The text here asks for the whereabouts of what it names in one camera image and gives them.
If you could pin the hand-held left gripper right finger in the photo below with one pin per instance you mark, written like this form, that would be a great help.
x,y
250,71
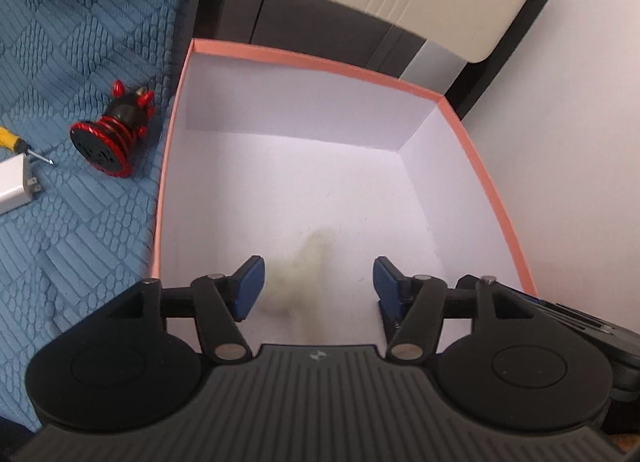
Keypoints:
x,y
387,283

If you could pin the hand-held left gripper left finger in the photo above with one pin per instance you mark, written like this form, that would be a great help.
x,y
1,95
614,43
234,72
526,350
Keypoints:
x,y
250,284

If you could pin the pale yellow soft object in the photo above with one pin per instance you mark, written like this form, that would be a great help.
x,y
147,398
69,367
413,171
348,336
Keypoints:
x,y
300,282

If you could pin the pink cardboard box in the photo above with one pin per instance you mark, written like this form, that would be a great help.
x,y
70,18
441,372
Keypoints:
x,y
310,181

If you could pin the red and black toy robot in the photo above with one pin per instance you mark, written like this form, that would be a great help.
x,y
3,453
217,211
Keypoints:
x,y
117,134

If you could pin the white plug charger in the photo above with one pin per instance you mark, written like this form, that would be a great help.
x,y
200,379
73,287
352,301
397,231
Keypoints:
x,y
12,184

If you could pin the blue textured blanket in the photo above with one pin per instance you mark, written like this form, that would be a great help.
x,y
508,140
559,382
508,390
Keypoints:
x,y
75,16

